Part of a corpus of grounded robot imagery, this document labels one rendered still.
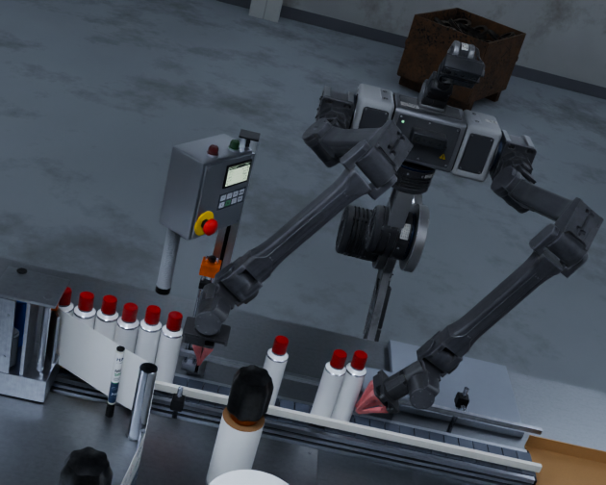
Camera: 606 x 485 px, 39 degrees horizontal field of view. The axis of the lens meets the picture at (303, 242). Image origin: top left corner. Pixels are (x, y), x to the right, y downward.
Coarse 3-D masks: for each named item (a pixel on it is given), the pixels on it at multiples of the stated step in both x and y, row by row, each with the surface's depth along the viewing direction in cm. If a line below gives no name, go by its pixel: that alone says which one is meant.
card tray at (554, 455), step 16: (528, 448) 229; (544, 448) 230; (560, 448) 229; (576, 448) 229; (592, 448) 229; (544, 464) 225; (560, 464) 226; (576, 464) 228; (592, 464) 229; (544, 480) 219; (560, 480) 220; (576, 480) 222; (592, 480) 223
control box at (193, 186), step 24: (192, 144) 187; (216, 144) 190; (168, 168) 187; (192, 168) 182; (216, 168) 184; (168, 192) 188; (192, 192) 184; (216, 192) 188; (168, 216) 190; (192, 216) 186; (216, 216) 192
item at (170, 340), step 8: (176, 312) 200; (168, 320) 199; (176, 320) 198; (168, 328) 199; (176, 328) 199; (168, 336) 199; (176, 336) 199; (160, 344) 201; (168, 344) 200; (176, 344) 200; (160, 352) 202; (168, 352) 201; (176, 352) 202; (160, 360) 203; (168, 360) 202; (176, 360) 204; (160, 368) 203; (168, 368) 203; (160, 376) 204; (168, 376) 205
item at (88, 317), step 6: (84, 294) 197; (90, 294) 198; (84, 300) 196; (90, 300) 197; (78, 306) 198; (84, 306) 197; (90, 306) 198; (78, 312) 198; (84, 312) 198; (90, 312) 198; (78, 318) 198; (84, 318) 197; (90, 318) 198; (90, 324) 199
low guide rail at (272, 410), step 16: (160, 384) 203; (208, 400) 205; (224, 400) 205; (288, 416) 206; (304, 416) 206; (320, 416) 207; (368, 432) 207; (384, 432) 207; (432, 448) 209; (448, 448) 209; (464, 448) 209; (512, 464) 210; (528, 464) 210
